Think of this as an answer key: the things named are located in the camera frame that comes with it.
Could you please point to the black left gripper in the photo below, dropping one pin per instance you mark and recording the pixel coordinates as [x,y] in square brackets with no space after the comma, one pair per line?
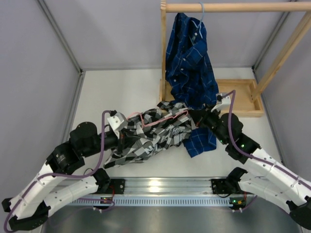
[117,140]

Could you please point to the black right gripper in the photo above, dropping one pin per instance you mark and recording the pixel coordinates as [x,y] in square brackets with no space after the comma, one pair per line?
[198,114]

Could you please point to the pink wire hanger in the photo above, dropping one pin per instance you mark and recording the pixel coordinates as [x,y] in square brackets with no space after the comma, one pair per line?
[143,125]

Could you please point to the black white checkered shirt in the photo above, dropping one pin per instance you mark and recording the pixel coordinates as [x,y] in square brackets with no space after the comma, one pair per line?
[141,144]

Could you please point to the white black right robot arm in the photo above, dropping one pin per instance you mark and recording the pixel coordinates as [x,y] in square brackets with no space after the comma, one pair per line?
[261,175]

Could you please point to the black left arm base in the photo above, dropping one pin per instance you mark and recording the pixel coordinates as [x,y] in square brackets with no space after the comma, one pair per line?
[109,190]

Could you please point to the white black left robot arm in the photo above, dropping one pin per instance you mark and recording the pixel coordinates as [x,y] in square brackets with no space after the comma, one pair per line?
[56,185]

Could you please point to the blue plaid shirt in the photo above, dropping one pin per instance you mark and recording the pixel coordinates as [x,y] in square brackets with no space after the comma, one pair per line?
[188,66]

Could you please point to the light blue hanger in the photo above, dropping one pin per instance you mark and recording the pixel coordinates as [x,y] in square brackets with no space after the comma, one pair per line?
[201,19]

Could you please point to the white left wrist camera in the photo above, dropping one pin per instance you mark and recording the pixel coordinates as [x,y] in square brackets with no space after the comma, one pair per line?
[117,121]

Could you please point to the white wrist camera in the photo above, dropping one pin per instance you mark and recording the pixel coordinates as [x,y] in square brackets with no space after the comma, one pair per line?
[117,121]
[223,101]

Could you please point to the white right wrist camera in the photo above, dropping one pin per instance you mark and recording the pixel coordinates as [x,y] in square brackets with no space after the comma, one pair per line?
[223,101]

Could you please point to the aluminium mounting rail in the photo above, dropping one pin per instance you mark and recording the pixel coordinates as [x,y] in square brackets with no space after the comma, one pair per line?
[136,186]

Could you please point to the slotted grey cable duct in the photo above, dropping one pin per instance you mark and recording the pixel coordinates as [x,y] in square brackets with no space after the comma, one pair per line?
[155,201]

